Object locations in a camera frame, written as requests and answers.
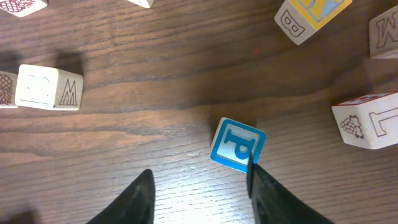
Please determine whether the blue P block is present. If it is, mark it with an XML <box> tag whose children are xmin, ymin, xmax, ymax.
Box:
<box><xmin>210</xmin><ymin>117</ymin><xmax>267</xmax><ymax>173</ymax></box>

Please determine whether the green B block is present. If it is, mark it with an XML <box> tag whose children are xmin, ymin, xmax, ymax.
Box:
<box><xmin>1</xmin><ymin>0</ymin><xmax>48</xmax><ymax>17</ymax></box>

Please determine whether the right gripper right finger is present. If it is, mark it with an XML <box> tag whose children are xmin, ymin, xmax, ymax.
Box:
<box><xmin>246</xmin><ymin>156</ymin><xmax>333</xmax><ymax>224</ymax></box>

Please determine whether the yellow block right middle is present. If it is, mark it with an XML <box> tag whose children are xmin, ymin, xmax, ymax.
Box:
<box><xmin>274</xmin><ymin>0</ymin><xmax>352</xmax><ymax>45</ymax></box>

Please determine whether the yellow block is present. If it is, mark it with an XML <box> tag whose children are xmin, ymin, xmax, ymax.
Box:
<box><xmin>274</xmin><ymin>0</ymin><xmax>352</xmax><ymax>45</ymax></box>
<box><xmin>15</xmin><ymin>64</ymin><xmax>84</xmax><ymax>111</ymax></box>
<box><xmin>0</xmin><ymin>71</ymin><xmax>18</xmax><ymax>109</ymax></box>

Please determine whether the blue D block right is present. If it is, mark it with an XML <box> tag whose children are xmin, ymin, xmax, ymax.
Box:
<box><xmin>369</xmin><ymin>6</ymin><xmax>397</xmax><ymax>59</ymax></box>

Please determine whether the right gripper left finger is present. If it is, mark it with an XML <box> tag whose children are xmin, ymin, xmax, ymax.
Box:
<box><xmin>88</xmin><ymin>169</ymin><xmax>155</xmax><ymax>224</ymax></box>

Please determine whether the yellow block centre right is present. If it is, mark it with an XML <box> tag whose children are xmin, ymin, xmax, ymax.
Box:
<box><xmin>15</xmin><ymin>64</ymin><xmax>84</xmax><ymax>111</ymax></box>

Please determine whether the plain white wooden block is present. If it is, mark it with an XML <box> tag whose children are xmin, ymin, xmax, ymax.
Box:
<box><xmin>331</xmin><ymin>92</ymin><xmax>397</xmax><ymax>150</ymax></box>

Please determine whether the red I block upper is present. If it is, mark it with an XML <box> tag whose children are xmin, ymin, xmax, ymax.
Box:
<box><xmin>128</xmin><ymin>0</ymin><xmax>154</xmax><ymax>9</ymax></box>

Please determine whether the yellow block centre left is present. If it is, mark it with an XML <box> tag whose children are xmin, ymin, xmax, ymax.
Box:
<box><xmin>0</xmin><ymin>71</ymin><xmax>18</xmax><ymax>109</ymax></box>

